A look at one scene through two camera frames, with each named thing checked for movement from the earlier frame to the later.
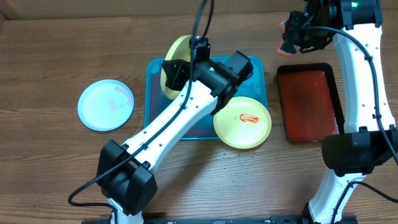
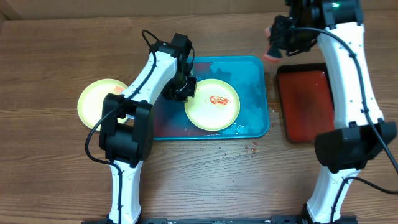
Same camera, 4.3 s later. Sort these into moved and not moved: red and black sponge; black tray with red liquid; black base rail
Moved: red and black sponge
Not moved: black tray with red liquid; black base rail
